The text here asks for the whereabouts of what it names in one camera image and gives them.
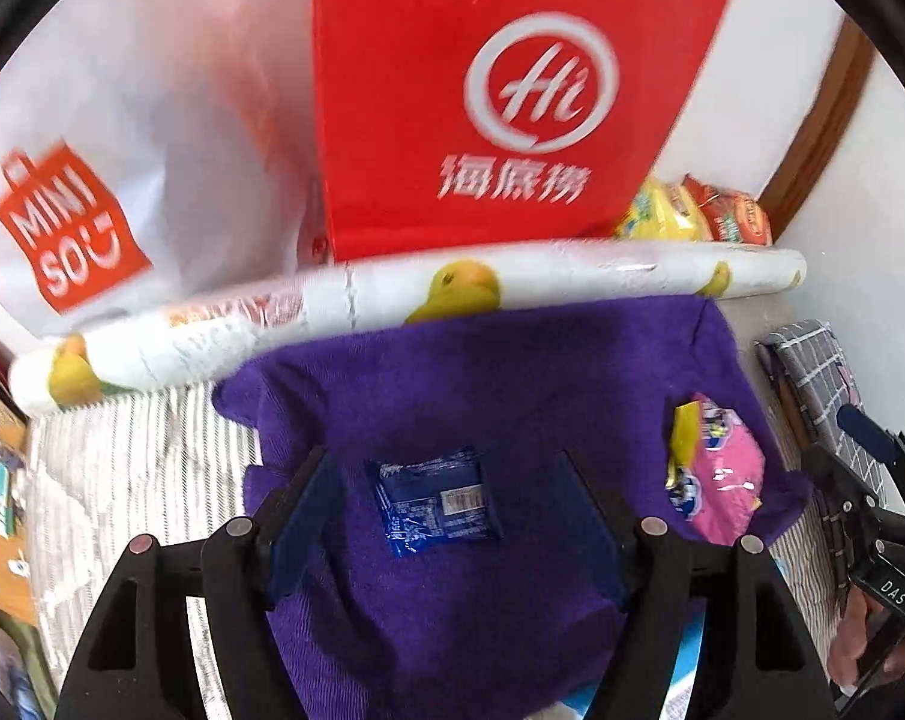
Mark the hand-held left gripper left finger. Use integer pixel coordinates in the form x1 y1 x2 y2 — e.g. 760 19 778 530
53 446 349 720

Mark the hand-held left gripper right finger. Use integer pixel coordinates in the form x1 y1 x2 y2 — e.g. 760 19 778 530
558 450 847 720

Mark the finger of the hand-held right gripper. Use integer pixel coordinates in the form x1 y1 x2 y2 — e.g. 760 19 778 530
801 444 885 578
835 403 905 481

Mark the blue snack packet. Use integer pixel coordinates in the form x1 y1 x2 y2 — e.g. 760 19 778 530
367 448 502 557

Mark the person's right hand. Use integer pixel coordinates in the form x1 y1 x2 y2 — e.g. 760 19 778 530
829 589 887 700

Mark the grey checked pillow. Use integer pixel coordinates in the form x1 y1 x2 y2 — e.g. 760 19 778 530
756 321 874 481

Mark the pink snack packet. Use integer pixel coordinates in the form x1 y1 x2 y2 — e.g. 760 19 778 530
664 392 766 547

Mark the light blue mailer bag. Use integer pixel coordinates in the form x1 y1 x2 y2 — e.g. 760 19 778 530
550 607 709 720

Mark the purple towel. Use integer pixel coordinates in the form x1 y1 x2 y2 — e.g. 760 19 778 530
212 296 814 720

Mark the striped bed sheet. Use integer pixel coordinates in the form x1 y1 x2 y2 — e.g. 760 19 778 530
25 379 844 720

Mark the orange chip bag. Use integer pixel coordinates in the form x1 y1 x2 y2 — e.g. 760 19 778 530
684 174 772 247

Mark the duck print paper roll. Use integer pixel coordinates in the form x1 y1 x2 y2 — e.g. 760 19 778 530
10 238 808 413

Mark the yellow chip bag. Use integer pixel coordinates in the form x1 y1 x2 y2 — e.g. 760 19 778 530
613 176 712 242

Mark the cardboard box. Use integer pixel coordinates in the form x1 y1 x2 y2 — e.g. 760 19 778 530
0 367 43 625

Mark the white plastic shopping bag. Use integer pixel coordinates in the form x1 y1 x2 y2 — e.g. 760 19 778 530
0 0 334 338

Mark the red paper bag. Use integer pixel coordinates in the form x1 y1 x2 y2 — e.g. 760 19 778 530
311 0 735 265

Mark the brown wooden door frame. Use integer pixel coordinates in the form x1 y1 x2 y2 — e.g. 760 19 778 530
756 15 877 226

